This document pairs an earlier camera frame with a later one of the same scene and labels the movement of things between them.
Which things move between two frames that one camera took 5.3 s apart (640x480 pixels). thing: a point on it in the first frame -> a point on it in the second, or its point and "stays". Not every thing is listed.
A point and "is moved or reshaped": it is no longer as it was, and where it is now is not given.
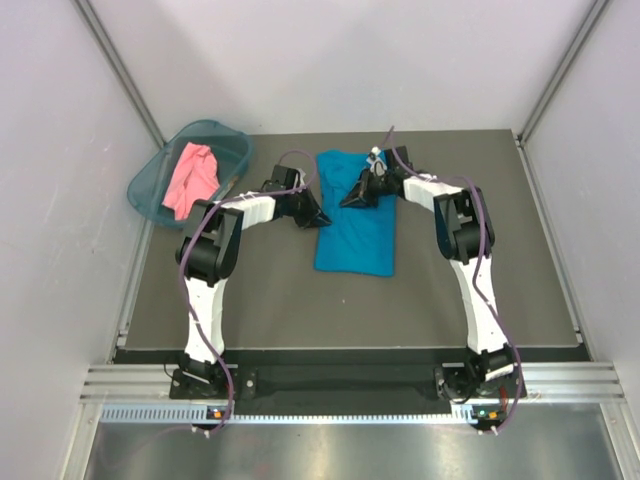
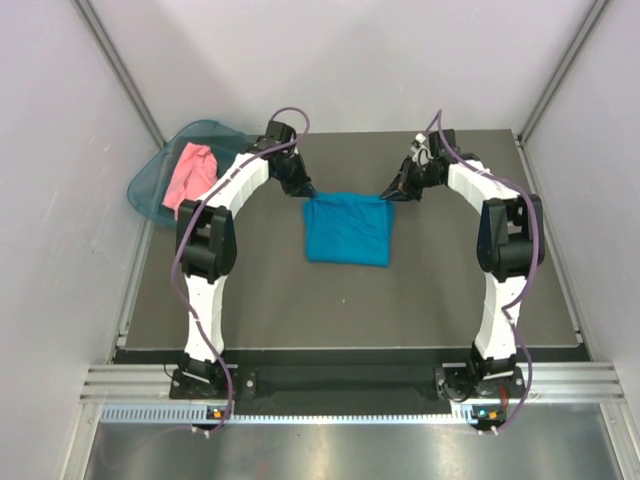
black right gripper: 361,194 -> 402,187
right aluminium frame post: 597,11 stays
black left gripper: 313,216 -> 301,186
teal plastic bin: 233,154 stays
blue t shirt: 358,240 is moved or reshaped
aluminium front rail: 591,381 stays
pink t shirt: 195,178 stays
